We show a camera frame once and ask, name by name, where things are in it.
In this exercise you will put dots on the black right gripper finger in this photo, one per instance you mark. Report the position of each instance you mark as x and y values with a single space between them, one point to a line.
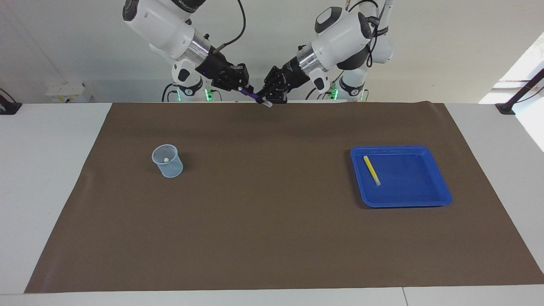
231 88
240 75

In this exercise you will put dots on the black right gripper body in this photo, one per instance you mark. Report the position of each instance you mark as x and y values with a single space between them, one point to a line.
216 70

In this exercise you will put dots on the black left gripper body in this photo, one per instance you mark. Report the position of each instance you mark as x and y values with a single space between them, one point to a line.
296 74

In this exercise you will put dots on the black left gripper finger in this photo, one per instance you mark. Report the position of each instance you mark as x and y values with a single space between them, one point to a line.
276 78
278 97

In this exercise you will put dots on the purple marker pen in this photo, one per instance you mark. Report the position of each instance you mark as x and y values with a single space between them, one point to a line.
250 95

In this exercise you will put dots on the yellow marker pen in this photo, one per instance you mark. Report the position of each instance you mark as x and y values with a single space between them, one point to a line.
371 170

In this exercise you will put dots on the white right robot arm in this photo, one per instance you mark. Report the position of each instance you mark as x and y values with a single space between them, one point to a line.
161 25

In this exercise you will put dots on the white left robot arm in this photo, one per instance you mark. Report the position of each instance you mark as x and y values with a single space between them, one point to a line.
340 38

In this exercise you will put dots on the translucent mesh pen cup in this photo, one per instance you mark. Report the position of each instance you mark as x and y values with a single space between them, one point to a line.
170 169

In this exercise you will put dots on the brown table mat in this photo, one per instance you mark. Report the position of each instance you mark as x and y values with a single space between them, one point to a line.
272 233

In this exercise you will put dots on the white power box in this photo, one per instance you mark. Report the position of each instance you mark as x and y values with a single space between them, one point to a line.
68 93

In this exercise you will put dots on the blue plastic tray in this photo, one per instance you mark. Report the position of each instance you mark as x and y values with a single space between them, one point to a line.
408 193

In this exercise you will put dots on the black table clamp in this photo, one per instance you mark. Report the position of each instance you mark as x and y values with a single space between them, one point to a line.
8 108

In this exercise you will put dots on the black clamp stand with pole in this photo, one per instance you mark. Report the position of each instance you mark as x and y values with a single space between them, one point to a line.
505 109

